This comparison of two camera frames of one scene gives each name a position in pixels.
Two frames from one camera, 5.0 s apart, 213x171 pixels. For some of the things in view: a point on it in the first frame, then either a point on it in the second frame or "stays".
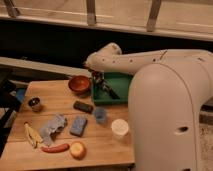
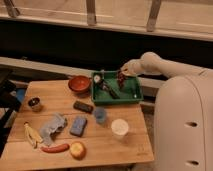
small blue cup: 100,114 stays
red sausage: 63,147 stays
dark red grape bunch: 97,76 to 121,78
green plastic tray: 119,82 stays
